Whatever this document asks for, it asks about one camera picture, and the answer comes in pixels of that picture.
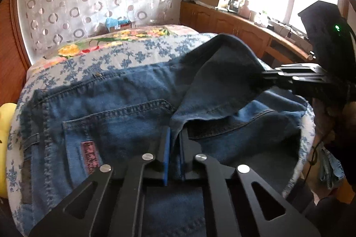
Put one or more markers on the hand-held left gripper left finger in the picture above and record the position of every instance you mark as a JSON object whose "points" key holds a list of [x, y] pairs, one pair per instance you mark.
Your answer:
{"points": [[166, 153]]}

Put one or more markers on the wooden counter cabinet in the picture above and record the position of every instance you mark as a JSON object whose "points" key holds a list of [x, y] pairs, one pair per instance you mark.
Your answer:
{"points": [[230, 25]]}

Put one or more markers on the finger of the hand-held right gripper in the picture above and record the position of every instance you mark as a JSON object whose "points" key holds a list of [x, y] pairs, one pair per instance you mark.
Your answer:
{"points": [[303, 68], [300, 81]]}

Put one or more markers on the yellow flower blanket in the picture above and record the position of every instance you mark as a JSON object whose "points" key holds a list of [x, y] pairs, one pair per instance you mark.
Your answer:
{"points": [[125, 36]]}

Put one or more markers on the blue floral sheet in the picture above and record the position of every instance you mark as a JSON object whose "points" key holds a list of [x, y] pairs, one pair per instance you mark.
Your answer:
{"points": [[111, 56]]}

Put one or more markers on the pink bottle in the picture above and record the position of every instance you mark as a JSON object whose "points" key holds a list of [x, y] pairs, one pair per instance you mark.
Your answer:
{"points": [[245, 8]]}

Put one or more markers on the open cardboard box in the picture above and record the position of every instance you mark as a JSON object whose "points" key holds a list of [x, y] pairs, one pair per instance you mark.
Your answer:
{"points": [[210, 0]]}

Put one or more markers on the blue denim pants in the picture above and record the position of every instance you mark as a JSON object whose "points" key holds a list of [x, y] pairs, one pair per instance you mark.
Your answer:
{"points": [[133, 114]]}

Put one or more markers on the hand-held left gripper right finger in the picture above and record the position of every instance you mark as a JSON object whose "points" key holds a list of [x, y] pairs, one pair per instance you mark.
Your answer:
{"points": [[182, 155]]}

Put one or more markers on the yellow garment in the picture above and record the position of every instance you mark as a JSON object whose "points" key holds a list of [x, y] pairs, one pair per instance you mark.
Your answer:
{"points": [[7, 148]]}

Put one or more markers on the light denim cloth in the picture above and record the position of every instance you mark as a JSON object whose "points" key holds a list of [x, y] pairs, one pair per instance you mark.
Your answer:
{"points": [[331, 167]]}

